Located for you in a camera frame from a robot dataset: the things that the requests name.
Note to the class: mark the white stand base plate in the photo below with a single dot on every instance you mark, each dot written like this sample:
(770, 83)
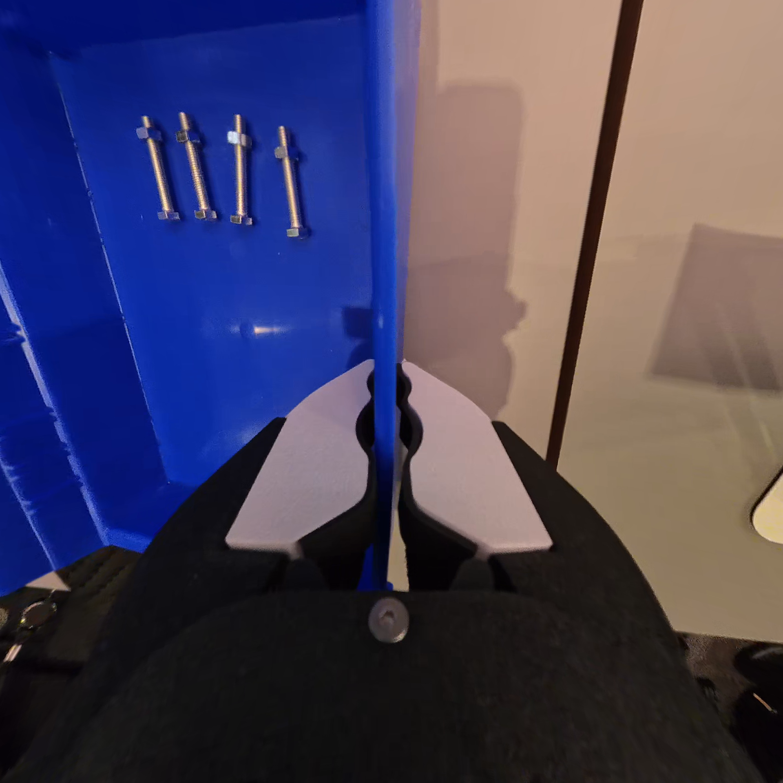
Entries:
(772, 514)

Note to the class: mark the silver bolt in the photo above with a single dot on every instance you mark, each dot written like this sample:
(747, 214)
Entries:
(196, 171)
(290, 189)
(240, 177)
(158, 171)

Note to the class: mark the grey desk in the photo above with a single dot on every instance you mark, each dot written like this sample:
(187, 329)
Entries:
(673, 153)

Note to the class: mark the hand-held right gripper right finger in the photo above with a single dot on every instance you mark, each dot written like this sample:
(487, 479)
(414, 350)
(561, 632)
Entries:
(471, 483)

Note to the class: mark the silver hex nut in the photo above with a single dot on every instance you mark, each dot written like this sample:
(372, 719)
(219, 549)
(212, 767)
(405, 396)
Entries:
(188, 136)
(148, 134)
(239, 139)
(286, 153)

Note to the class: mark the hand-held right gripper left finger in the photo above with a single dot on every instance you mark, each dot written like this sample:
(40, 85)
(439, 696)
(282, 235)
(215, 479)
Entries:
(306, 477)

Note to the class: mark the person's black trousers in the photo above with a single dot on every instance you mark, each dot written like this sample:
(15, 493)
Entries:
(92, 581)

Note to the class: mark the blue plastic bin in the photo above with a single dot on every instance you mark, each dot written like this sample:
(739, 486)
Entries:
(214, 275)

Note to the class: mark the black badge reel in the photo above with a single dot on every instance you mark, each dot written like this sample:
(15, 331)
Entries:
(36, 615)

